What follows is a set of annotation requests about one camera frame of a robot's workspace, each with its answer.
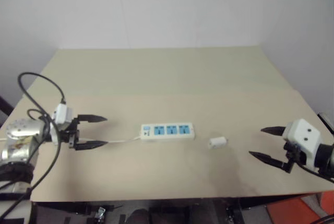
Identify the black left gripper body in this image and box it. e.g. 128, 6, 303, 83
60, 116, 81, 151

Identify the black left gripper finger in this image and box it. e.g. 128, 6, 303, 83
75, 140, 109, 152
78, 114, 109, 124

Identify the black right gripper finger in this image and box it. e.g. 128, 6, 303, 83
248, 151, 288, 170
260, 126, 286, 137

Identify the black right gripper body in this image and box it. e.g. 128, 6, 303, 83
282, 142, 307, 174

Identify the white plug adapter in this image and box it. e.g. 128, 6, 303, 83
208, 136, 231, 150

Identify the white blue power strip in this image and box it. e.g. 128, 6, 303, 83
140, 122, 196, 142

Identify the orange box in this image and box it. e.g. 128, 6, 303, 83
265, 191, 334, 224

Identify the small metal clamp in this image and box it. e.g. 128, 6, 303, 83
94, 206, 106, 220

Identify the dark rounded shape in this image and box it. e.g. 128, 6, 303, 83
127, 208, 150, 224

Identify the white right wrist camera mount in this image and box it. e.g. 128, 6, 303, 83
282, 119, 322, 169

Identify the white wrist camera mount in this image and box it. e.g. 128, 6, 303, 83
282, 119, 322, 169
50, 103, 74, 146

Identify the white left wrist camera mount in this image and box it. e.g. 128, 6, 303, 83
50, 103, 74, 146

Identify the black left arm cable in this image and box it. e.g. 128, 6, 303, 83
0, 72, 67, 219

